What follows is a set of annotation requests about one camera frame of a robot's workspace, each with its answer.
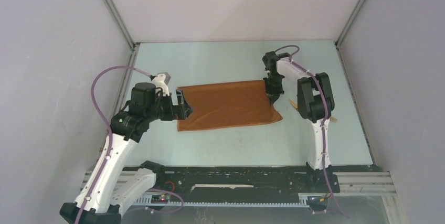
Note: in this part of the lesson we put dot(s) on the aluminium frame rail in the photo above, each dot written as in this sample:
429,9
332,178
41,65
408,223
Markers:
355,181

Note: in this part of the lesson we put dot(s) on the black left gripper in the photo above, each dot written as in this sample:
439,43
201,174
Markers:
181,112

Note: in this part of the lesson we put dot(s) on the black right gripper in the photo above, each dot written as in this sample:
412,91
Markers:
274,94

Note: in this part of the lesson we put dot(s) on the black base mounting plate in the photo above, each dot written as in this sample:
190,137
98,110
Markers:
246,185

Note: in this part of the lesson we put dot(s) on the gold knife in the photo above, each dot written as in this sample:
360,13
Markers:
293,104

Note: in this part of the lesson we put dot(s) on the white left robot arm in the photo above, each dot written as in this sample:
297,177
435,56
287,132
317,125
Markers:
114,153

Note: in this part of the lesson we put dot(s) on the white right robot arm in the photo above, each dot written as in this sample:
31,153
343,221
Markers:
314,100

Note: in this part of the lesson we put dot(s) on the orange cloth napkin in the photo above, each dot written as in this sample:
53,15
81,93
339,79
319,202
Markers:
230,104

